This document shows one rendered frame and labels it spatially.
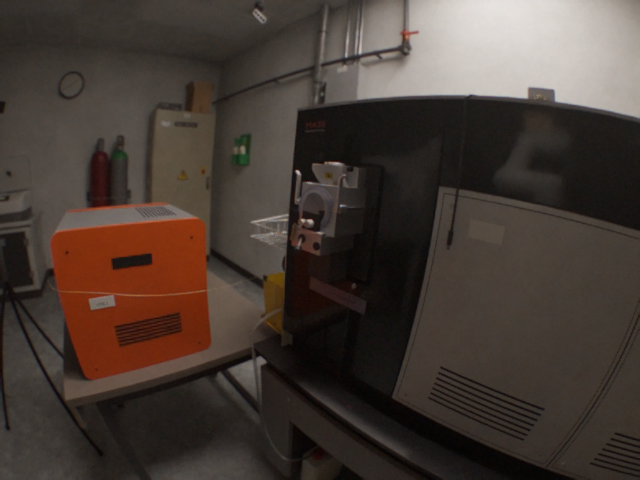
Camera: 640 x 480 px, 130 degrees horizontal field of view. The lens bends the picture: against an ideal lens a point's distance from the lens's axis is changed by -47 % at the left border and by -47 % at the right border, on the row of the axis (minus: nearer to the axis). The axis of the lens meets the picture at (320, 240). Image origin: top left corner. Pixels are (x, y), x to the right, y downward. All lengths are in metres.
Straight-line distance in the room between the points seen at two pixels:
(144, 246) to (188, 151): 2.91
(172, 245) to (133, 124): 3.17
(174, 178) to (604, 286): 3.59
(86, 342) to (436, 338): 0.83
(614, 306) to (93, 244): 1.01
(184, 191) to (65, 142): 1.70
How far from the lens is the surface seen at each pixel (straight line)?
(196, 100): 3.73
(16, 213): 3.32
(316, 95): 2.34
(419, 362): 0.60
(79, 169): 3.80
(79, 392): 0.90
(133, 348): 0.87
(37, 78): 4.06
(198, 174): 3.66
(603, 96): 1.77
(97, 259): 0.75
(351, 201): 0.55
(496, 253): 0.48
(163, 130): 3.53
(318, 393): 0.76
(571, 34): 1.91
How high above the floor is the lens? 1.27
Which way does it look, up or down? 14 degrees down
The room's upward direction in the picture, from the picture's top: 5 degrees clockwise
